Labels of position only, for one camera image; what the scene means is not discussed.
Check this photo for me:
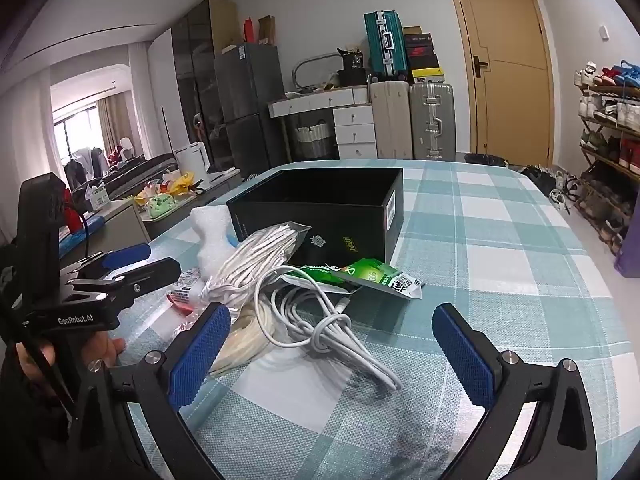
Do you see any wooden door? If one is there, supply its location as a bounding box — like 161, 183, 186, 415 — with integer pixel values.
442, 0, 557, 166

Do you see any cream cable coil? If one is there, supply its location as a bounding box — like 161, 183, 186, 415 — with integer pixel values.
207, 305, 275, 376

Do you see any dark sofa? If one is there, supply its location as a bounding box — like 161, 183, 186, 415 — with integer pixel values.
70, 152, 181, 201

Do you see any woven laundry basket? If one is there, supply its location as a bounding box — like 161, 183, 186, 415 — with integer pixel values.
292, 120, 335, 159

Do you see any large brown cardboard box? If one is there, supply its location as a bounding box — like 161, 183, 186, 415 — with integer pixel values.
209, 0, 242, 54

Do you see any wooden shoe rack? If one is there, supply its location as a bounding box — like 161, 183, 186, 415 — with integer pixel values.
570, 60, 640, 257

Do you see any teal suitcase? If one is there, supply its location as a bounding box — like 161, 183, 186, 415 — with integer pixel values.
363, 10, 410, 82

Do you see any person's left hand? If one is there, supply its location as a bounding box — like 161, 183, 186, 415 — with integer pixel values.
15, 332, 126, 378

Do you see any purple cloth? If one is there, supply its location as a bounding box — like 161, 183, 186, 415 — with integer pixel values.
614, 240, 640, 279

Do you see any small red white packet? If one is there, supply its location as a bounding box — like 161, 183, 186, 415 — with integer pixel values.
166, 268, 204, 317

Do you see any teal checked tablecloth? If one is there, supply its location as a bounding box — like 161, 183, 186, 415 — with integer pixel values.
59, 160, 627, 480

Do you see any green tissue pack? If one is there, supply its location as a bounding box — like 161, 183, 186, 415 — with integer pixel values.
147, 194, 176, 219

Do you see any dark glass cabinet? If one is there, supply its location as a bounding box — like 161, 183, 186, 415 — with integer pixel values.
172, 0, 221, 174

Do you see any white drawer desk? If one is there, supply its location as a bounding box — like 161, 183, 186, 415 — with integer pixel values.
268, 86, 377, 161

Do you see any brown curtain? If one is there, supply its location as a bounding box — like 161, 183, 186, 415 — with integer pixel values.
97, 92, 134, 161

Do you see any white printed carton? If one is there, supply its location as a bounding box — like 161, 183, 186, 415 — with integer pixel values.
85, 182, 111, 211

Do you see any white electric kettle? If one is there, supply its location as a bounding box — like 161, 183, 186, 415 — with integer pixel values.
176, 141, 210, 186

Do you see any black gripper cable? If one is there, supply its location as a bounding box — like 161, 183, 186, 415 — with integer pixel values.
65, 199, 109, 262

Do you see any pile of shoes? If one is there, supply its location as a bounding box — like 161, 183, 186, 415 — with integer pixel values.
520, 162, 582, 212

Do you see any beige suitcase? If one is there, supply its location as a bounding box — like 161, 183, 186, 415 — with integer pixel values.
369, 80, 414, 161

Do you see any white foam sheet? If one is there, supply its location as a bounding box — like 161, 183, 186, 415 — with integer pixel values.
189, 205, 237, 281

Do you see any grey side cabinet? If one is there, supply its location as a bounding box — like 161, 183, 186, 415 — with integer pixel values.
87, 167, 244, 257

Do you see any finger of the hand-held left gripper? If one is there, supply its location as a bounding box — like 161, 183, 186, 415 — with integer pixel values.
66, 257, 182, 312
75, 242, 152, 279

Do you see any white charging cable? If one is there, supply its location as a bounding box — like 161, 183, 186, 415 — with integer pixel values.
254, 269, 403, 394

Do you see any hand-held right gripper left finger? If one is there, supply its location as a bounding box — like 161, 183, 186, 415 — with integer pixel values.
70, 302, 232, 480

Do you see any yellow plastic bag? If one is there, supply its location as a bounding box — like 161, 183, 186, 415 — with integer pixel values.
160, 171, 196, 196

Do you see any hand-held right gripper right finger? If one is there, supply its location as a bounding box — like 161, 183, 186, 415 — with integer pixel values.
432, 302, 602, 480

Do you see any chrome tube rack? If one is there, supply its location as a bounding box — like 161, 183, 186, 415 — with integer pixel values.
291, 52, 346, 94

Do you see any black paper bag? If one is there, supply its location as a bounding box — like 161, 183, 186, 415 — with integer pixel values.
336, 47, 369, 87

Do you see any silver suitcase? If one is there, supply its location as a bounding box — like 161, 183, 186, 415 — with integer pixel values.
409, 81, 457, 162

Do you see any white curtain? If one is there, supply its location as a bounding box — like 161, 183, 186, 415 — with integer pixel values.
127, 42, 152, 159

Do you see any grey refrigerator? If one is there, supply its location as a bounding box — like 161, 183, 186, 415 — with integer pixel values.
214, 42, 287, 171

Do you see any bagged white rope coil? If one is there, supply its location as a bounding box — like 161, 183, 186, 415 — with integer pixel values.
200, 221, 312, 312

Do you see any black cardboard box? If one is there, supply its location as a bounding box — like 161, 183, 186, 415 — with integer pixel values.
226, 167, 404, 267

